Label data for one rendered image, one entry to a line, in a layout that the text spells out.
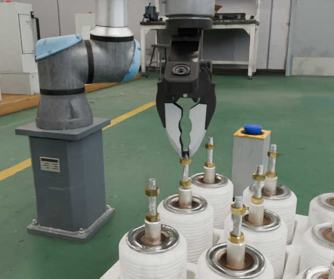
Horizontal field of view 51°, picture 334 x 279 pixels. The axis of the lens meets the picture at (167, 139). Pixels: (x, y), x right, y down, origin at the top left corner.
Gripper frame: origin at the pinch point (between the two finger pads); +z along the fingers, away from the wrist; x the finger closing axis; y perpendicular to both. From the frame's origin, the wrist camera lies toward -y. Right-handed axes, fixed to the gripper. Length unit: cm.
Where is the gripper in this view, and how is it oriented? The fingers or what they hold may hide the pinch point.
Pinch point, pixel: (184, 150)
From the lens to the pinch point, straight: 57.0
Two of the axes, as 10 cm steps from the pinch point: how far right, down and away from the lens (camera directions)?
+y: 1.8, -2.7, 9.5
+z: 0.0, 9.6, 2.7
